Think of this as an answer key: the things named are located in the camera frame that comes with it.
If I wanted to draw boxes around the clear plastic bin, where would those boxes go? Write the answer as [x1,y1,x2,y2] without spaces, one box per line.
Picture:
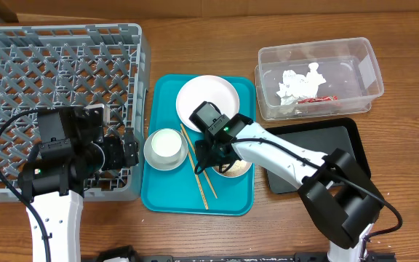
[255,37,384,120]

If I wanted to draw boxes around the left wooden chopstick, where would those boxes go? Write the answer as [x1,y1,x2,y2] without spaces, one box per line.
[180,123,209,210]

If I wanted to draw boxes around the pink bowl with rice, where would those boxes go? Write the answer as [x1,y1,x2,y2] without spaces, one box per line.
[213,160,252,178]

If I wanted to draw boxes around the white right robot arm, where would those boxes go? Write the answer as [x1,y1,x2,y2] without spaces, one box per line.
[190,113,383,261]

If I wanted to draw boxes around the pile of rice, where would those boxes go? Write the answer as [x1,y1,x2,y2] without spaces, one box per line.
[228,160,247,172]

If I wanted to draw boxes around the right wooden chopstick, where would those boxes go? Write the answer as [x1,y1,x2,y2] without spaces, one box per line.
[180,123,218,199]

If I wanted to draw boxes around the white paper cup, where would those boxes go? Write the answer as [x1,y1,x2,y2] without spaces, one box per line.
[151,129,182,164]

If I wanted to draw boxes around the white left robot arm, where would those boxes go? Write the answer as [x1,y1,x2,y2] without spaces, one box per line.
[17,105,139,261]

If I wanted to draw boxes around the large white round plate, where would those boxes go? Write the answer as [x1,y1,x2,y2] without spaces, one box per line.
[176,75,240,132]

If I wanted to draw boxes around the white napkin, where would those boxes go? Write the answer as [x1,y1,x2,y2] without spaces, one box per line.
[276,63,327,106]

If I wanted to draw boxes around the black plastic tray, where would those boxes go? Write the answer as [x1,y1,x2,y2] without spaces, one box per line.
[267,118,371,178]

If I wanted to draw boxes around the red snack wrapper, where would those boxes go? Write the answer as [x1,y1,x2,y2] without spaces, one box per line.
[297,96,338,104]

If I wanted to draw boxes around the teal plastic tray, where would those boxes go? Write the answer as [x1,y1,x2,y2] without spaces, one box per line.
[141,74,255,216]

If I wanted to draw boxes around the wooden chopstick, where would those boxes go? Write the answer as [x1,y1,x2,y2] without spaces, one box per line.
[180,123,209,210]
[180,123,218,199]

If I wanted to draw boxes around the grey plastic dish rack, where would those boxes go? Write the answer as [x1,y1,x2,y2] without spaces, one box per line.
[0,23,151,202]

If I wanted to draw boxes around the grey shallow bowl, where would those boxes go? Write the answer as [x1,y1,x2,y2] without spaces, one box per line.
[143,130,188,171]

